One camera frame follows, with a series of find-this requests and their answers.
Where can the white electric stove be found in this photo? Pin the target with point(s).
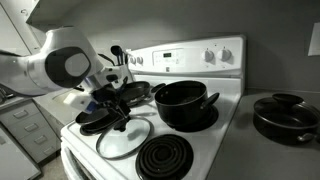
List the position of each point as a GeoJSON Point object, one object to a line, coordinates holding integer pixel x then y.
{"type": "Point", "coordinates": [186, 140]}

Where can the white appliance door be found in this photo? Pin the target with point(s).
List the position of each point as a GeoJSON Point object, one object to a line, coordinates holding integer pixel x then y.
{"type": "Point", "coordinates": [13, 160]}

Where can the black spatula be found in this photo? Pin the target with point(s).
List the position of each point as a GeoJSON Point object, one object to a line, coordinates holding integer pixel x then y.
{"type": "Point", "coordinates": [106, 58]}

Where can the white stove knob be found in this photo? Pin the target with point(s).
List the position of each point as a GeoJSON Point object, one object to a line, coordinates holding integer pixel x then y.
{"type": "Point", "coordinates": [139, 60]}
{"type": "Point", "coordinates": [208, 55]}
{"type": "Point", "coordinates": [225, 55]}
{"type": "Point", "coordinates": [132, 60]}

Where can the small steel saucepan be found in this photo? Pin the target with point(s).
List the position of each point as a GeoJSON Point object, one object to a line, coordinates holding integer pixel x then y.
{"type": "Point", "coordinates": [90, 117]}

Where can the bare black coil burner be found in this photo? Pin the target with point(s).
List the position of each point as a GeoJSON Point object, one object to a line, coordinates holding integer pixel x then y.
{"type": "Point", "coordinates": [163, 156]}

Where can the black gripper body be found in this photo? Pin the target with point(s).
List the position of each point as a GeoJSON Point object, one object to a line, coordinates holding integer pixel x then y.
{"type": "Point", "coordinates": [106, 95]}

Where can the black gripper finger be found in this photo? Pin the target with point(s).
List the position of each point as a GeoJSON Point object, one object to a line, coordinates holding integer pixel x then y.
{"type": "Point", "coordinates": [126, 113]}
{"type": "Point", "coordinates": [116, 115]}

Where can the coil burner under small pan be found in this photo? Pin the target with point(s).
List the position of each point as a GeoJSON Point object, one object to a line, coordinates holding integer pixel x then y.
{"type": "Point", "coordinates": [96, 128]}

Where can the large black frying pan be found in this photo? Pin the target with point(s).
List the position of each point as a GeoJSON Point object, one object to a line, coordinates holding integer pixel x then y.
{"type": "Point", "coordinates": [138, 90]}

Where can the black saute pan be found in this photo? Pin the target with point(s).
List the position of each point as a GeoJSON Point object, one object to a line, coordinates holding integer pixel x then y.
{"type": "Point", "coordinates": [283, 128]}

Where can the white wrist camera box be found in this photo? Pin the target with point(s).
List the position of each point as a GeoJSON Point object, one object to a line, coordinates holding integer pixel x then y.
{"type": "Point", "coordinates": [76, 100]}

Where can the grey drawer cabinet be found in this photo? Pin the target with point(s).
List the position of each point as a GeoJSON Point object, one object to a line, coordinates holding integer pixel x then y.
{"type": "Point", "coordinates": [30, 130]}

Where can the glass pot lid black knob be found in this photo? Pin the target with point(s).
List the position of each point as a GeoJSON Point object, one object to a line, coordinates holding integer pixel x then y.
{"type": "Point", "coordinates": [130, 140]}

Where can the white upper cabinet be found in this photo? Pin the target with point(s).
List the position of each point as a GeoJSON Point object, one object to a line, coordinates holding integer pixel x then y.
{"type": "Point", "coordinates": [13, 20]}

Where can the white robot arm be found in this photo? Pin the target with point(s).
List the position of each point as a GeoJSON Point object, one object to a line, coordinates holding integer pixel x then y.
{"type": "Point", "coordinates": [33, 70]}

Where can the black cooking pot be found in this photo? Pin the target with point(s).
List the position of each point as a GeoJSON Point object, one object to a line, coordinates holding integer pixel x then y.
{"type": "Point", "coordinates": [180, 111]}

